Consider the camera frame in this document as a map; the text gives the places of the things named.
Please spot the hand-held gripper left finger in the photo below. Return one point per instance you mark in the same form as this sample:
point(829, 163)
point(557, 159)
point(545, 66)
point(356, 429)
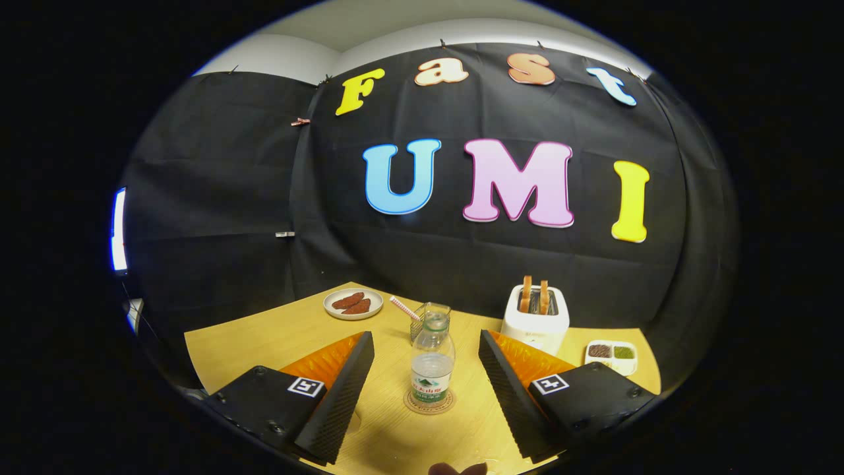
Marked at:
point(339, 402)

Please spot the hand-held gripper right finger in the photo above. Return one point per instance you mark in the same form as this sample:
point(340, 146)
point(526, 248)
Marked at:
point(511, 402)

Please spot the round cork coaster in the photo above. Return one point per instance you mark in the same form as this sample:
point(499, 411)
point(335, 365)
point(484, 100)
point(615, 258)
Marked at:
point(412, 406)

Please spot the clear plastic juice bottle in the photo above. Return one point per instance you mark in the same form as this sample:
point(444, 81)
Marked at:
point(432, 369)

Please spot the white toaster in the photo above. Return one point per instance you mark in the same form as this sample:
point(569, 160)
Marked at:
point(534, 330)

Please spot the round white plate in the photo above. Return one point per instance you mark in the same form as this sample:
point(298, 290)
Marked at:
point(330, 311)

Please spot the wooden table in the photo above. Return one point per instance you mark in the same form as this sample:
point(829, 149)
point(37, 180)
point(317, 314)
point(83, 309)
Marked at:
point(264, 343)

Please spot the brown meat slice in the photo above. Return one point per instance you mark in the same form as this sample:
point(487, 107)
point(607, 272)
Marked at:
point(347, 301)
point(357, 307)

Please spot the white divided condiment dish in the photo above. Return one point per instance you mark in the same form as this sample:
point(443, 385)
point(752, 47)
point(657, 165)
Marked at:
point(610, 361)

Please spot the toast slice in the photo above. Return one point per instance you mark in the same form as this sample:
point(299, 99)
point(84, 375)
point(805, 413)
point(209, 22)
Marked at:
point(544, 297)
point(525, 293)

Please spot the red striped straw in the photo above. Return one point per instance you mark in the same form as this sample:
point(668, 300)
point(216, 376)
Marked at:
point(403, 307)

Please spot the black backdrop cloth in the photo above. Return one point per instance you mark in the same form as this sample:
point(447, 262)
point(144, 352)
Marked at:
point(428, 257)

